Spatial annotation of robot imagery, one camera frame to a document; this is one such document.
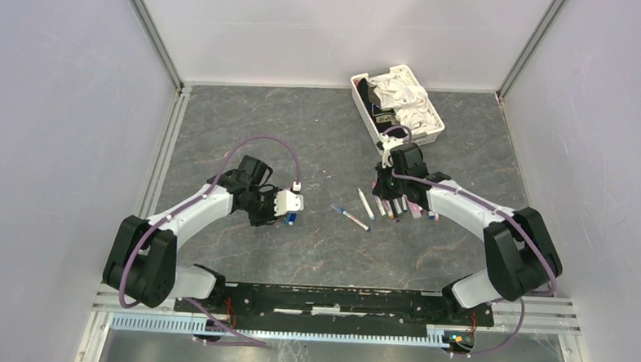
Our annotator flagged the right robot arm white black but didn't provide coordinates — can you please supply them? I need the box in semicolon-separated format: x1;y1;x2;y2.
373;137;564;324

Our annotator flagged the aluminium frame rail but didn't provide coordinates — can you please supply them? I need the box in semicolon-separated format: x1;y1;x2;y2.
135;85;194;219
486;296;581;335

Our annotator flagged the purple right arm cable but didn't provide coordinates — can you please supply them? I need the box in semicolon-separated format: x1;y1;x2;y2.
371;123;566;362

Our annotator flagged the aluminium frame rail left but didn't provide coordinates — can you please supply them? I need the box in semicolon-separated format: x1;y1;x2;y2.
135;85;194;219

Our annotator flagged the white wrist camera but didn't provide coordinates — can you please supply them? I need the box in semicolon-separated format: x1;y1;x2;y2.
377;134;406;168
274;189;304;216

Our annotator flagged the pink highlighter pen body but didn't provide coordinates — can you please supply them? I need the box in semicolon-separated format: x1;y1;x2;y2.
409;202;422;219

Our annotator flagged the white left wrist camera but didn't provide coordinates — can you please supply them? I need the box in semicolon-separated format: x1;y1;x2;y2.
274;189;304;216

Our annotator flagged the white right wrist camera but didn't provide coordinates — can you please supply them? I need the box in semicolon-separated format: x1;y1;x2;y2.
377;134;406;168

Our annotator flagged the crumpled white cloth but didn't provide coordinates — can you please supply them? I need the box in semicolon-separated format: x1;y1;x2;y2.
368;65;439;132

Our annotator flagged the black item in basket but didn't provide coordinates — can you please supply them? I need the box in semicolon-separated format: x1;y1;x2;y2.
353;77;407;137

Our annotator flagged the white slotted cable duct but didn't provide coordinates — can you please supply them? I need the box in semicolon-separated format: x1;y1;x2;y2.
111;313;449;349

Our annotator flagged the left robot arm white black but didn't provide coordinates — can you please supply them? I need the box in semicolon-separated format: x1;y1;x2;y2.
102;155;303;313

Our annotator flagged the white plastic basket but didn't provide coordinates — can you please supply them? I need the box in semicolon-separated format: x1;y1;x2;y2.
350;64;445;152

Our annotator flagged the blue white pen cap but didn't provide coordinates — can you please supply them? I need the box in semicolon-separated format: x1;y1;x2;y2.
285;213;297;226

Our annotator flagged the aluminium frame rail front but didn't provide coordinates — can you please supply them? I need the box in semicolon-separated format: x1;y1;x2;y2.
486;296;581;335

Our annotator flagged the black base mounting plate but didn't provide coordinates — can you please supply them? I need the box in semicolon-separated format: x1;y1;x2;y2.
170;282;495;338

